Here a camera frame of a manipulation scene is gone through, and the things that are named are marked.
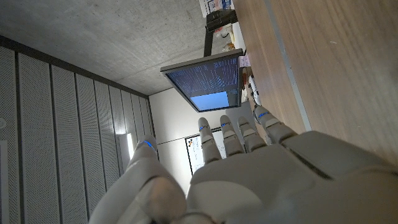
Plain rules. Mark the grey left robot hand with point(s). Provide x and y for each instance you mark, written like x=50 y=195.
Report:
x=280 y=186

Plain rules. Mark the white game controller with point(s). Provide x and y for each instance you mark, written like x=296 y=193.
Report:
x=253 y=90

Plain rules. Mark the black computer monitor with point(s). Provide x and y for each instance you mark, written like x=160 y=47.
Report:
x=205 y=81

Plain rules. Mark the pink sticky note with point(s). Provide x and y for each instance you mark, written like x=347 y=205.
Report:
x=244 y=61

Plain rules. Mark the white wipes canister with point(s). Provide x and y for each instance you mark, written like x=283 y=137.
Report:
x=214 y=6

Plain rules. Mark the white wall whiteboard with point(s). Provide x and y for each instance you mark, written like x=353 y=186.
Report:
x=194 y=152

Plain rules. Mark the white wall light strip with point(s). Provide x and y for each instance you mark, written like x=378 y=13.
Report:
x=130 y=146

